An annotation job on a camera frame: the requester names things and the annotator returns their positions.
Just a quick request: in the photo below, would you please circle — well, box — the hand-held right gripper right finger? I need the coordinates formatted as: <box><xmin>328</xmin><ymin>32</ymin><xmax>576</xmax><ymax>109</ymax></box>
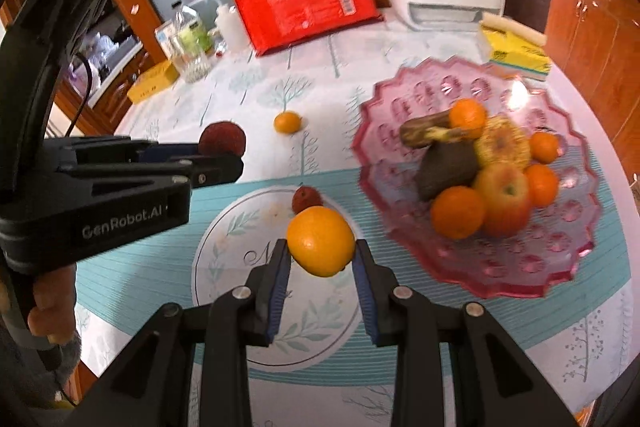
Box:
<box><xmin>352</xmin><ymin>238</ymin><xmax>581</xmax><ymax>427</ymax></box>

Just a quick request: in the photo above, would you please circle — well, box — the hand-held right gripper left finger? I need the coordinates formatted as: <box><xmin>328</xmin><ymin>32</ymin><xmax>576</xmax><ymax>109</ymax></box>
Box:
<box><xmin>82</xmin><ymin>237</ymin><xmax>293</xmax><ymax>427</ymax></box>

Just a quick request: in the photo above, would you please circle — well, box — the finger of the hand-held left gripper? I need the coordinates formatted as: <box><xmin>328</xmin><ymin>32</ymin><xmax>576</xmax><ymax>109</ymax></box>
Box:
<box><xmin>45</xmin><ymin>136</ymin><xmax>203</xmax><ymax>162</ymax></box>
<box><xmin>55</xmin><ymin>154</ymin><xmax>245</xmax><ymax>208</ymax></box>

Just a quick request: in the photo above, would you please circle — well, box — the large red lychee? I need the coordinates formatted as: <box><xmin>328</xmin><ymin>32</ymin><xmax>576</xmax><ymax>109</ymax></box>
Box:
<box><xmin>199</xmin><ymin>121</ymin><xmax>247</xmax><ymax>158</ymax></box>

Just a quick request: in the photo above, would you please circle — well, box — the yellow-orange citrus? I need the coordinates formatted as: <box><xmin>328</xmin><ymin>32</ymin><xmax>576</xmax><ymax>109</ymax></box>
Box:
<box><xmin>286</xmin><ymin>206</ymin><xmax>357</xmax><ymax>279</ymax></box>

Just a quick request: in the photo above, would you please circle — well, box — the large orange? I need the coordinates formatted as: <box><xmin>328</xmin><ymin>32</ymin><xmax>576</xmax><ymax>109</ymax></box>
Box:
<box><xmin>431</xmin><ymin>186</ymin><xmax>487</xmax><ymax>241</ymax></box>

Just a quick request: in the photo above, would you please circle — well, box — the red apple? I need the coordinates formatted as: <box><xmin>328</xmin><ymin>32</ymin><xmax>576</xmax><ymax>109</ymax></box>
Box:
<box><xmin>472</xmin><ymin>163</ymin><xmax>532</xmax><ymax>239</ymax></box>

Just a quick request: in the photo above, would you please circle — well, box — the overripe brown banana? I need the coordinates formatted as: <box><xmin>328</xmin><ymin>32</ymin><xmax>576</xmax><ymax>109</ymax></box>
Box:
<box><xmin>399</xmin><ymin>112</ymin><xmax>483</xmax><ymax>148</ymax></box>

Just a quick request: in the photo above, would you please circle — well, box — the pink glass fruit plate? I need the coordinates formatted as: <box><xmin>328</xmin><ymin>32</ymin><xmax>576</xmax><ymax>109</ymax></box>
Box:
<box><xmin>352</xmin><ymin>56</ymin><xmax>603</xmax><ymax>300</ymax></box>

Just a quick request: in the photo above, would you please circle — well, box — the small orange mandarin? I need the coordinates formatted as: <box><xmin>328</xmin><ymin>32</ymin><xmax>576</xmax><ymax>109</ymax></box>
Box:
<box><xmin>529</xmin><ymin>132</ymin><xmax>560</xmax><ymax>165</ymax></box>

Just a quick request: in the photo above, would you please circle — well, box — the person's left hand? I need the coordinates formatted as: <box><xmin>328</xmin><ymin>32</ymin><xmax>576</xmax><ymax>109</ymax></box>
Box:
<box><xmin>27</xmin><ymin>263</ymin><xmax>77</xmax><ymax>343</ymax></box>

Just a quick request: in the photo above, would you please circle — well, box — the flat yellow box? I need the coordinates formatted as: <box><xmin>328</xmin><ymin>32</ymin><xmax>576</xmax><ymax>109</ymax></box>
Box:
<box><xmin>126</xmin><ymin>59</ymin><xmax>180</xmax><ymax>104</ymax></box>

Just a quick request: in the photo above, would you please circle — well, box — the small orange kumquat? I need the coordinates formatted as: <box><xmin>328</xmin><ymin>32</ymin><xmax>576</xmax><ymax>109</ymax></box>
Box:
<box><xmin>273</xmin><ymin>111</ymin><xmax>302</xmax><ymax>135</ymax></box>

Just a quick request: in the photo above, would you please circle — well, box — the clear glass cup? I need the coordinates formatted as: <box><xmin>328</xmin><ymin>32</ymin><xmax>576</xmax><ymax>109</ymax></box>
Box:
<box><xmin>167</xmin><ymin>27</ymin><xmax>213</xmax><ymax>84</ymax></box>

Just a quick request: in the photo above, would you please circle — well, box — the small red lychee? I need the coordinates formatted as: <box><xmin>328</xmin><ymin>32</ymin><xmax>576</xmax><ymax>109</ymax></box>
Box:
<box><xmin>292</xmin><ymin>186</ymin><xmax>323</xmax><ymax>215</ymax></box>

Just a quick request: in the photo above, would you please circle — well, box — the tree-print tablecloth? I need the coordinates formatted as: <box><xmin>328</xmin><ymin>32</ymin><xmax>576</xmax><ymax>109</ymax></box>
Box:
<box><xmin>75</xmin><ymin>14</ymin><xmax>636</xmax><ymax>427</ymax></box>

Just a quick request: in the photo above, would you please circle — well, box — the clear plastic bottle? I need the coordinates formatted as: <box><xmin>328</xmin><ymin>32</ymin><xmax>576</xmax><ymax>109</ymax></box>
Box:
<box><xmin>170</xmin><ymin>1</ymin><xmax>213</xmax><ymax>55</ymax></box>

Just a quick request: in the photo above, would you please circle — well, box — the white squeeze bottle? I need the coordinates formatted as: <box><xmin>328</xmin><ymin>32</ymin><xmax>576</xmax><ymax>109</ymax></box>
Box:
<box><xmin>214</xmin><ymin>4</ymin><xmax>248</xmax><ymax>55</ymax></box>

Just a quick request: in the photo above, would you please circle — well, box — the brown glass-front cabinet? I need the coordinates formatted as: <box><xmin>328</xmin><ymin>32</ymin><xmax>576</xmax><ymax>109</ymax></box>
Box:
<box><xmin>47</xmin><ymin>0</ymin><xmax>171</xmax><ymax>140</ymax></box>

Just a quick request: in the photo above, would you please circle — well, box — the dark brown fruit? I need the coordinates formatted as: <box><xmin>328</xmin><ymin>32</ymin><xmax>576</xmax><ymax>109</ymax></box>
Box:
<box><xmin>416</xmin><ymin>139</ymin><xmax>483</xmax><ymax>202</ymax></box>

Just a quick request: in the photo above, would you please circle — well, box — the red snack package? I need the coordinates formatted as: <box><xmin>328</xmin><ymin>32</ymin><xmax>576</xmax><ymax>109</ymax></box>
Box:
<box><xmin>234</xmin><ymin>0</ymin><xmax>385</xmax><ymax>58</ymax></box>

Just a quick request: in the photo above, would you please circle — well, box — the yellow round fruit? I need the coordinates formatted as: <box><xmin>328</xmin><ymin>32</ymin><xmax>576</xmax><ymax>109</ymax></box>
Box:
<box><xmin>472</xmin><ymin>117</ymin><xmax>532</xmax><ymax>170</ymax></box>

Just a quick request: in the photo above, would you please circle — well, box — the yellow sponge pack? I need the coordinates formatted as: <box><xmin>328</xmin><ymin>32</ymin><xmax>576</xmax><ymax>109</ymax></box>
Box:
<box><xmin>477</xmin><ymin>13</ymin><xmax>553</xmax><ymax>82</ymax></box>

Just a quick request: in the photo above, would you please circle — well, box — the orange wooden cabinet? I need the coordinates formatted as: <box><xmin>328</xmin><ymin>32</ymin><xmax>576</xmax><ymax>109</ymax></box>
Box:
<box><xmin>542</xmin><ymin>0</ymin><xmax>640</xmax><ymax>168</ymax></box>

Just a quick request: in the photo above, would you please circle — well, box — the black cable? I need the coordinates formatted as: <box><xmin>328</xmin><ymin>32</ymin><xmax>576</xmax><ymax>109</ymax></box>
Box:
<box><xmin>64</xmin><ymin>51</ymin><xmax>95</xmax><ymax>138</ymax></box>

